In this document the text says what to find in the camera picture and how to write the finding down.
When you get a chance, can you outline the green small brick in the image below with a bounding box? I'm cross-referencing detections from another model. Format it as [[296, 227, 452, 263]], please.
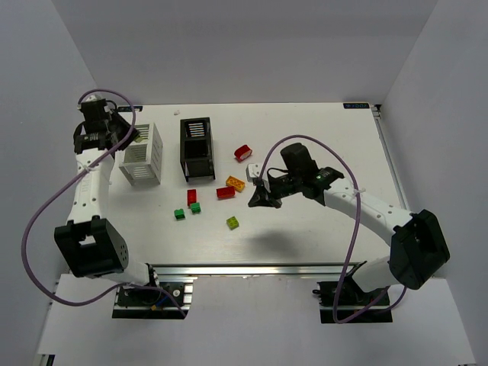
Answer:
[[189, 202, 201, 214], [174, 209, 185, 220]]

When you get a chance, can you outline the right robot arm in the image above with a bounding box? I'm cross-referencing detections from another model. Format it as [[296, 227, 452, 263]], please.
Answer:
[[246, 143, 451, 294]]

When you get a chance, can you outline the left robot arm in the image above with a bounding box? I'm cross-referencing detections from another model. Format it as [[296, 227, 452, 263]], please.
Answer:
[[54, 95, 158, 287]]

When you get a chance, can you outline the orange rectangular brick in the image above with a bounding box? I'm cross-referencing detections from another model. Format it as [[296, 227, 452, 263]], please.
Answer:
[[226, 175, 246, 192]]

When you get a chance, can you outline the red rounded flower brick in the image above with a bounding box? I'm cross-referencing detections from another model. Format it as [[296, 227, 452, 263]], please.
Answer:
[[234, 144, 252, 162]]

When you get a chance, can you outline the red rectangular brick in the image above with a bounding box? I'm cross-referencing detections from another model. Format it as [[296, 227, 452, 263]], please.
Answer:
[[216, 186, 236, 200]]

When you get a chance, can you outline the white slotted container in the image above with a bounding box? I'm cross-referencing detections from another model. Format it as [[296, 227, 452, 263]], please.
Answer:
[[116, 123, 163, 186]]

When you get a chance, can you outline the red upright brick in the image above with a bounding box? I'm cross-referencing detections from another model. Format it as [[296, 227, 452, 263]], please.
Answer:
[[187, 189, 197, 207]]

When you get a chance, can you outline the black slotted container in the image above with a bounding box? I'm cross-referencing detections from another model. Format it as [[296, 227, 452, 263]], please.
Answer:
[[180, 117, 216, 182]]

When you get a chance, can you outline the blue label right corner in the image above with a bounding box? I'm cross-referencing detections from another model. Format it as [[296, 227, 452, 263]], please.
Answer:
[[342, 102, 370, 109]]

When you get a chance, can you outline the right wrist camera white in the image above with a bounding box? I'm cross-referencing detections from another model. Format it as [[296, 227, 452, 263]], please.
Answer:
[[246, 163, 262, 182]]

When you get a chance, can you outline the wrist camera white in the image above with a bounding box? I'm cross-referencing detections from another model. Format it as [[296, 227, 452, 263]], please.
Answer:
[[77, 93, 102, 111], [246, 163, 262, 182]]

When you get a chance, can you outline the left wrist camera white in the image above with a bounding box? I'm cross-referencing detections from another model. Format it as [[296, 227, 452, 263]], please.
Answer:
[[77, 93, 102, 111]]

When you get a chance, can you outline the aluminium table rail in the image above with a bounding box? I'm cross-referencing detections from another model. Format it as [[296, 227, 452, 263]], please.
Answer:
[[153, 264, 342, 276]]

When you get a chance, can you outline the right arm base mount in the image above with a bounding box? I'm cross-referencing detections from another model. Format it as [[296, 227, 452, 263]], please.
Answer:
[[312, 279, 393, 324]]

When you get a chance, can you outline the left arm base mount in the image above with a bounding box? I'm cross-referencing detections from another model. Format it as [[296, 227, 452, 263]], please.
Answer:
[[112, 280, 193, 320]]

